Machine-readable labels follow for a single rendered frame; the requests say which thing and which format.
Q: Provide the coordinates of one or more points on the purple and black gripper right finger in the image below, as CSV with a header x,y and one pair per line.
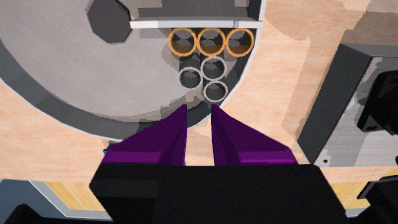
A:
x,y
235,143

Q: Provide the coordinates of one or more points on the bronze bushing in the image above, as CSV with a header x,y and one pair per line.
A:
x,y
242,49
182,50
213,50

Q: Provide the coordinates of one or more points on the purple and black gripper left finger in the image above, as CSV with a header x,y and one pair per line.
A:
x,y
163,143

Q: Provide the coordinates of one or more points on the grey metal ring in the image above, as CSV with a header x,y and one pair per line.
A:
x,y
215,95
213,74
190,83

